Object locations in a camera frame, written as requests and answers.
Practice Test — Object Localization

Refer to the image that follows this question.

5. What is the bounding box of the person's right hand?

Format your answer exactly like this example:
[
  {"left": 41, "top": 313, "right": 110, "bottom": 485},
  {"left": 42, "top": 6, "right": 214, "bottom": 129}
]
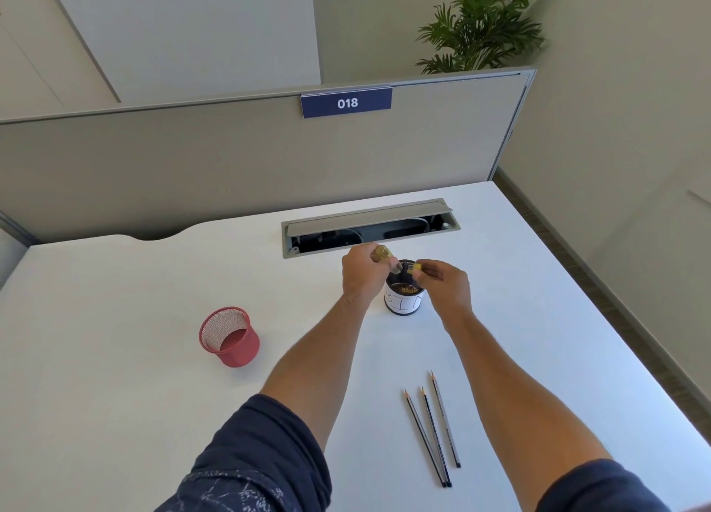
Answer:
[{"left": 413, "top": 259, "right": 473, "bottom": 330}]

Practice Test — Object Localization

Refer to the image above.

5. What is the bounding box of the person's right shirt sleeve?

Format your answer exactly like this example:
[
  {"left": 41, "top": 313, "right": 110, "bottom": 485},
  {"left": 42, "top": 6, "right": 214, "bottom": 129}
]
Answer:
[{"left": 535, "top": 459, "right": 674, "bottom": 512}]

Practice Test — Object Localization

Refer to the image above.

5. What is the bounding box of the beige desk partition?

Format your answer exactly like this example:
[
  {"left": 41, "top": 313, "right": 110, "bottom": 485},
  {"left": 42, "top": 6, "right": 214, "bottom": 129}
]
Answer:
[{"left": 0, "top": 67, "right": 538, "bottom": 246}]

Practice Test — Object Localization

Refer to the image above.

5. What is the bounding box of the person's left forearm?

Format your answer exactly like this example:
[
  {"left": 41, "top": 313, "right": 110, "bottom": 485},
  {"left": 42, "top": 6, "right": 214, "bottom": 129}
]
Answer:
[{"left": 259, "top": 292, "right": 371, "bottom": 453}]

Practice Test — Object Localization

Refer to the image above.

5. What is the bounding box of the black and white cup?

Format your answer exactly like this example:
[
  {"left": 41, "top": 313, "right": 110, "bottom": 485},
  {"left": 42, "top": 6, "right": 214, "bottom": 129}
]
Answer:
[{"left": 384, "top": 259, "right": 426, "bottom": 317}]

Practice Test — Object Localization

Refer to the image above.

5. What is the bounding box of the person's left hand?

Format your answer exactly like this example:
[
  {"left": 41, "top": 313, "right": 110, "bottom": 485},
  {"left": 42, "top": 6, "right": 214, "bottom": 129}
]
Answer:
[{"left": 341, "top": 243, "right": 397, "bottom": 305}]

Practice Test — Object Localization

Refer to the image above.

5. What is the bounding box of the white wall panel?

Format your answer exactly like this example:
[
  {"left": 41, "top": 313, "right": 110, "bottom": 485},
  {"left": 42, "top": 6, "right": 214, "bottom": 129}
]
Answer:
[{"left": 41, "top": 0, "right": 322, "bottom": 106}]

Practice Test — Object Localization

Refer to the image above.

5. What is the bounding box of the green potted palm plant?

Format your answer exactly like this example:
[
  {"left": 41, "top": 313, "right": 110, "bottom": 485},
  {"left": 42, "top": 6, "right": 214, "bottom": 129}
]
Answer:
[{"left": 415, "top": 0, "right": 563, "bottom": 76}]

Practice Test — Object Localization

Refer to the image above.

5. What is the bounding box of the person's shirt sleeve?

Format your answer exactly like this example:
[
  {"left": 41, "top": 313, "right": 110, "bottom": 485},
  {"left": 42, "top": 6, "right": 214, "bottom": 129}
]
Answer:
[
  {"left": 155, "top": 394, "right": 333, "bottom": 512},
  {"left": 535, "top": 459, "right": 674, "bottom": 512}
]

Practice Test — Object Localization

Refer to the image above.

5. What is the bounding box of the person's left shirt sleeve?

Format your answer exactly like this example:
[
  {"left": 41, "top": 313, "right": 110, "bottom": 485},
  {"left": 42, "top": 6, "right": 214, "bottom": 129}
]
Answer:
[{"left": 155, "top": 394, "right": 333, "bottom": 512}]

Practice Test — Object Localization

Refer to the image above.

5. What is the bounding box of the red mesh pen holder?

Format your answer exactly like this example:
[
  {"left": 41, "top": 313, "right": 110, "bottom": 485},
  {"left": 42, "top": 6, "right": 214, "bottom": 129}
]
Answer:
[{"left": 199, "top": 306, "right": 261, "bottom": 368}]

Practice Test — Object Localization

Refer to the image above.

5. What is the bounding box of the person's right forearm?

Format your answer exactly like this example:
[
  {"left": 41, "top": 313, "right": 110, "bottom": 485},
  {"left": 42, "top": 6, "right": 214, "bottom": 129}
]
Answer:
[{"left": 443, "top": 310, "right": 615, "bottom": 512}]

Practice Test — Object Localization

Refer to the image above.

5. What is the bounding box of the dark grey pencil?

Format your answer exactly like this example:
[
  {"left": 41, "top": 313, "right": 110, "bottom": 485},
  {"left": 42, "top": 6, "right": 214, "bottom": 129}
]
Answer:
[
  {"left": 404, "top": 389, "right": 448, "bottom": 488},
  {"left": 429, "top": 371, "right": 462, "bottom": 468},
  {"left": 420, "top": 387, "right": 452, "bottom": 488}
]

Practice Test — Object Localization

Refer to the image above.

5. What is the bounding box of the grey desk cable tray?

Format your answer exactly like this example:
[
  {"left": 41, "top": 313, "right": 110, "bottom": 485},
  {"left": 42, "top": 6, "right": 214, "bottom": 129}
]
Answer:
[{"left": 281, "top": 198, "right": 461, "bottom": 259}]

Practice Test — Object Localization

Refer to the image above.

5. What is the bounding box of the blue partition label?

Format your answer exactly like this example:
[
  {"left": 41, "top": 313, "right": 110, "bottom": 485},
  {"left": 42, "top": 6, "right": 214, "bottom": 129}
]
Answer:
[{"left": 300, "top": 86, "right": 393, "bottom": 120}]

